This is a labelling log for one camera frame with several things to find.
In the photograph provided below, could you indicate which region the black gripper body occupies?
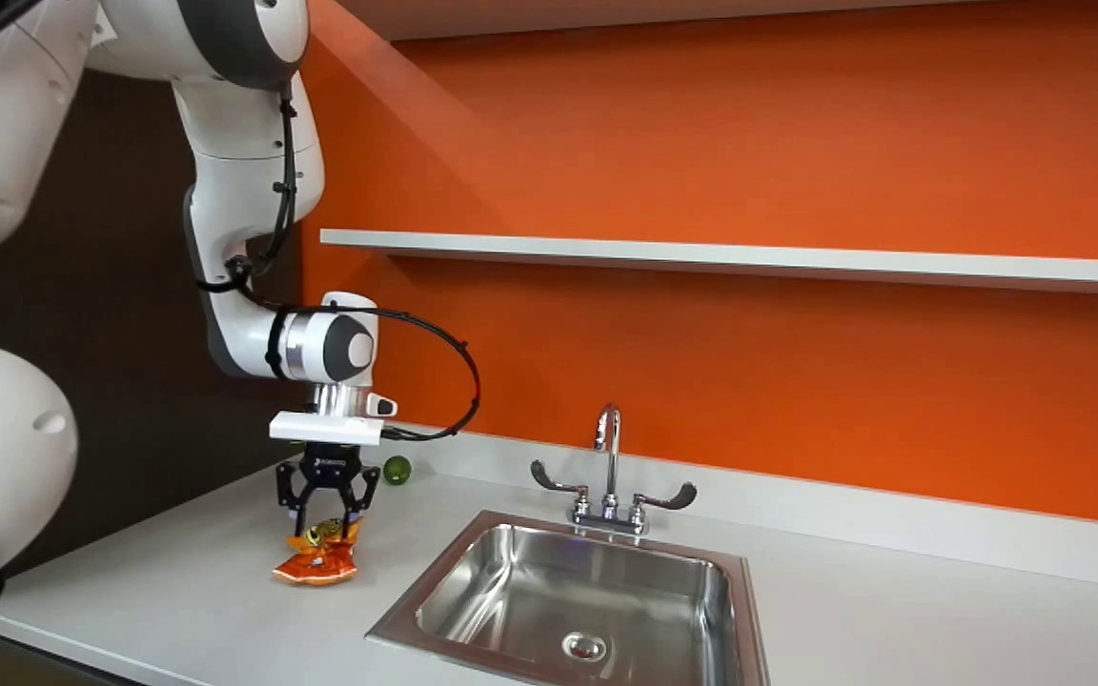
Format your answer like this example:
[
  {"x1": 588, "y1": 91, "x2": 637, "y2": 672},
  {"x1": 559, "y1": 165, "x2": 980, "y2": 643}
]
[{"x1": 296, "y1": 443, "x2": 366, "y2": 496}]

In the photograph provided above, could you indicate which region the orange snack packet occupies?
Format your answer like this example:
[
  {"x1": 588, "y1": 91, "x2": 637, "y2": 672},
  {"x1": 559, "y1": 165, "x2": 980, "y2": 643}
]
[{"x1": 271, "y1": 524, "x2": 366, "y2": 590}]

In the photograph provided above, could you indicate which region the stainless steel sink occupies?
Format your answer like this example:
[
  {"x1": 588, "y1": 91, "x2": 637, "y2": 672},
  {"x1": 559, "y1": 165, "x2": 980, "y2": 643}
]
[{"x1": 366, "y1": 505, "x2": 769, "y2": 686}]

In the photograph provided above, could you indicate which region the round metal sink drain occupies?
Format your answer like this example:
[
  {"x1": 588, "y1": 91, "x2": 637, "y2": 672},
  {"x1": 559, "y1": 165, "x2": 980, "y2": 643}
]
[{"x1": 558, "y1": 625, "x2": 610, "y2": 667}]

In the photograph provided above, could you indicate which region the dark wood cabinet panel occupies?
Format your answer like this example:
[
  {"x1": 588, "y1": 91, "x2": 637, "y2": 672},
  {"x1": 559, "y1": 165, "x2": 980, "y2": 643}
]
[{"x1": 0, "y1": 70, "x2": 311, "y2": 576}]

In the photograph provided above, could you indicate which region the white counter backsplash strip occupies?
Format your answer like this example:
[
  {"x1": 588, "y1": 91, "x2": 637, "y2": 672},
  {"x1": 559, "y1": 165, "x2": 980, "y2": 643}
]
[{"x1": 303, "y1": 409, "x2": 1098, "y2": 598}]

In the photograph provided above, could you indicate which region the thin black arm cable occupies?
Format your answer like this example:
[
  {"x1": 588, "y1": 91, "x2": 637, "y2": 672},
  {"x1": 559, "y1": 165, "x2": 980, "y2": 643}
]
[{"x1": 0, "y1": 0, "x2": 486, "y2": 447}]

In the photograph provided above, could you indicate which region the chrome faucet with handles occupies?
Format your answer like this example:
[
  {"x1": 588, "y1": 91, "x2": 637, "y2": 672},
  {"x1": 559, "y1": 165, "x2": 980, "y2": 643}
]
[{"x1": 525, "y1": 400, "x2": 703, "y2": 550}]

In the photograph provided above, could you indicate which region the long white wall shelf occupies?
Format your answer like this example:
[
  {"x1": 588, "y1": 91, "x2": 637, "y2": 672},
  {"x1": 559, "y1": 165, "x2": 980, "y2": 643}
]
[{"x1": 316, "y1": 223, "x2": 1098, "y2": 298}]

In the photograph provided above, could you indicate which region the high white wall shelf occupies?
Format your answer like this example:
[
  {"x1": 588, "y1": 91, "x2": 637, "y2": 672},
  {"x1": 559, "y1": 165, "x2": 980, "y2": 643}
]
[{"x1": 334, "y1": 0, "x2": 961, "y2": 47}]

